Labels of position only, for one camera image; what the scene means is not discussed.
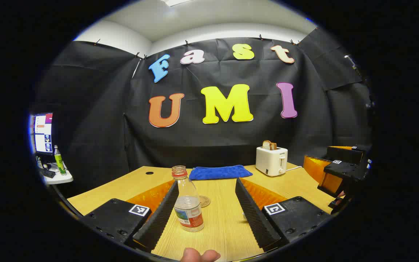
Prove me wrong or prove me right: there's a white side table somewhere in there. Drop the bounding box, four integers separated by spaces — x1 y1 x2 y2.
37 163 74 185

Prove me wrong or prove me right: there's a clear plastic water bottle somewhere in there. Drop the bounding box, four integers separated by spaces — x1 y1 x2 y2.
171 166 205 232

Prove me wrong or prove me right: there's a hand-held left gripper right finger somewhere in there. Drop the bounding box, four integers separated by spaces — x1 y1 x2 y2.
235 178 332 252

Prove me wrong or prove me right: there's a blue folded towel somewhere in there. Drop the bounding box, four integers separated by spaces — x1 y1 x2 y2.
189 165 253 181

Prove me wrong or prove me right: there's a green drink bottle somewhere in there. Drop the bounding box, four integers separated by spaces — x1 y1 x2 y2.
53 145 67 176

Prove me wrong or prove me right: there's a white toaster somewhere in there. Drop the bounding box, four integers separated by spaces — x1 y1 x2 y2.
256 146 288 177

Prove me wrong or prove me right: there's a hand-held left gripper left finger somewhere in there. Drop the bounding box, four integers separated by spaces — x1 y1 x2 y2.
82 178 180 253

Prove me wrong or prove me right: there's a dark metal stand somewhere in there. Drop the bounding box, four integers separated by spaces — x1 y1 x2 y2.
343 54 375 113

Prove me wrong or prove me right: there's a computer monitor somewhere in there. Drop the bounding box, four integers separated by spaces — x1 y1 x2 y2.
31 113 53 155

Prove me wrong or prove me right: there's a black backdrop cloth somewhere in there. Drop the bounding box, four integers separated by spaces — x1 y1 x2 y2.
35 27 374 190

